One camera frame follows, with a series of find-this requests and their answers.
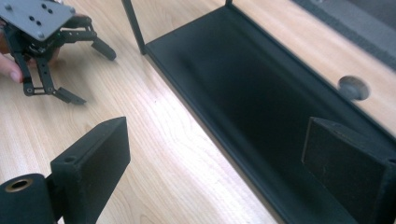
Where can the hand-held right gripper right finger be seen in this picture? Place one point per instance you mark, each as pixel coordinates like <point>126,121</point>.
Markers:
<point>345,168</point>

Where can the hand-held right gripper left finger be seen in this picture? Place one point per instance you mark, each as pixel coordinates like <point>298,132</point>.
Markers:
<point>93,168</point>

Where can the black metal two-tier rack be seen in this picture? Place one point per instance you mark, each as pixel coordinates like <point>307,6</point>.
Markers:
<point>264,109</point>

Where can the black round table grommet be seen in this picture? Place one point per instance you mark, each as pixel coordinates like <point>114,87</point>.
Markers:
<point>353,88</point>

